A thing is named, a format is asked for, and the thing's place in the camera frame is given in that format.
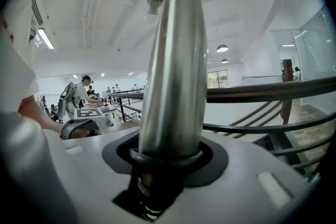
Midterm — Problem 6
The silver metal lamp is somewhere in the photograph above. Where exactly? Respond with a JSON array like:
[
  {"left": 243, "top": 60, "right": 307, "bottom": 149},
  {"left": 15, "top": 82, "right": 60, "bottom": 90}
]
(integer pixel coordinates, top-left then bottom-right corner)
[{"left": 132, "top": 0, "right": 209, "bottom": 166}]

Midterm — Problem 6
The dark stair railing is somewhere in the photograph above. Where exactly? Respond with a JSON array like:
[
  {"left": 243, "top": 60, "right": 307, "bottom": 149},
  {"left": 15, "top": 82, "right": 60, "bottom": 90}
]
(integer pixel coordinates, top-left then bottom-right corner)
[{"left": 107, "top": 75, "right": 336, "bottom": 179}]

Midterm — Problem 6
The ceiling air vent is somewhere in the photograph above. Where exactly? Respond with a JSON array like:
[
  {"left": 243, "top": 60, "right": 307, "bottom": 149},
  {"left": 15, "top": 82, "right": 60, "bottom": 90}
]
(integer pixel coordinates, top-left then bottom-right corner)
[{"left": 30, "top": 0, "right": 44, "bottom": 26}]

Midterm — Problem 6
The silver backpack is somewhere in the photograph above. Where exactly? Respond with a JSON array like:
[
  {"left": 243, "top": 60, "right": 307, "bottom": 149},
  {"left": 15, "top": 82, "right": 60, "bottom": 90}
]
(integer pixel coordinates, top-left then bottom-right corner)
[{"left": 57, "top": 81, "right": 77, "bottom": 114}]

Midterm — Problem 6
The person's left forearm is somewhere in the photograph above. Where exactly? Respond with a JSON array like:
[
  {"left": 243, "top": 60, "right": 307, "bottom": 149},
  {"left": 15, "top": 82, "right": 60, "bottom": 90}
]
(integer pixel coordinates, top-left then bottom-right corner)
[{"left": 17, "top": 97, "right": 64, "bottom": 135}]

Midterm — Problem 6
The rectangular ceiling light panel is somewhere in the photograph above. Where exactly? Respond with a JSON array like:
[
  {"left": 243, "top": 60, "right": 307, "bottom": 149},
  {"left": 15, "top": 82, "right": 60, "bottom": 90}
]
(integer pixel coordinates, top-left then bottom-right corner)
[{"left": 36, "top": 27, "right": 55, "bottom": 50}]

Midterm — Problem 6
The brown wooden post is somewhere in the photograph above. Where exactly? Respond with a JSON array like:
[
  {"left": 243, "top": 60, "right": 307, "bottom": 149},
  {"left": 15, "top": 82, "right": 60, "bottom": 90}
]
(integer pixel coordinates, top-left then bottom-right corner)
[{"left": 281, "top": 59, "right": 294, "bottom": 125}]

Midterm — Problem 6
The person's white shirt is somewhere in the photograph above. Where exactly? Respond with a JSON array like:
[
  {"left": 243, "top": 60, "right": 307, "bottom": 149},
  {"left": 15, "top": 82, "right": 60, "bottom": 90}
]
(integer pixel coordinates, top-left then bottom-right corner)
[{"left": 0, "top": 0, "right": 40, "bottom": 114}]

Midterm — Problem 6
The window with green view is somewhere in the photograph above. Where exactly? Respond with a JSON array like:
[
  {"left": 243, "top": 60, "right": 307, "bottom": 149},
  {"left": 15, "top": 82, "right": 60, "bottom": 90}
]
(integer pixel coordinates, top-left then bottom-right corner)
[{"left": 207, "top": 69, "right": 229, "bottom": 89}]

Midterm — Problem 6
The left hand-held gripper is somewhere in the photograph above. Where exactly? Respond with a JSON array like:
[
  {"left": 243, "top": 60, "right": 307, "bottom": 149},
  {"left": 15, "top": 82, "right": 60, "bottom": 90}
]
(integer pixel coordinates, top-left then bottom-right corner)
[{"left": 60, "top": 108, "right": 106, "bottom": 140}]

